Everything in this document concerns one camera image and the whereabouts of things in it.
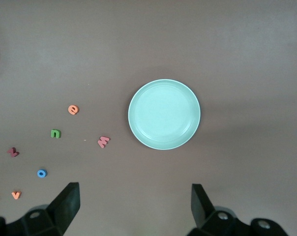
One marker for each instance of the orange foam letter v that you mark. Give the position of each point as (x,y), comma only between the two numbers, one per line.
(16,196)

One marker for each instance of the brown paper table cover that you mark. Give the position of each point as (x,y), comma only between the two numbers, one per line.
(138,37)

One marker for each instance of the mint green round plate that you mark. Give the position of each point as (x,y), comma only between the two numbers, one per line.
(164,114)

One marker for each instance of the pink foam letter w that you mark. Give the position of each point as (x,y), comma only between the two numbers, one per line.
(103,142)

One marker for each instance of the orange foam letter e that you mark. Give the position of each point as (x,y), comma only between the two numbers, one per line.
(72,109)

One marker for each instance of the dark red foam letter z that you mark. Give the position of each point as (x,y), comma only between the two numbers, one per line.
(13,152)

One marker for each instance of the blue foam letter o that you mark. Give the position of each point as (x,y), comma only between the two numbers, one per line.
(38,173)

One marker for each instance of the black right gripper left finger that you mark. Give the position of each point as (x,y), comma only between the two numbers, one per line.
(65,204)

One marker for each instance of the green foam letter n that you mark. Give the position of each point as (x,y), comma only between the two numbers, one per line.
(52,133)

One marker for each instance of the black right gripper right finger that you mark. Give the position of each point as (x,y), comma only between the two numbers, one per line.
(202,206)

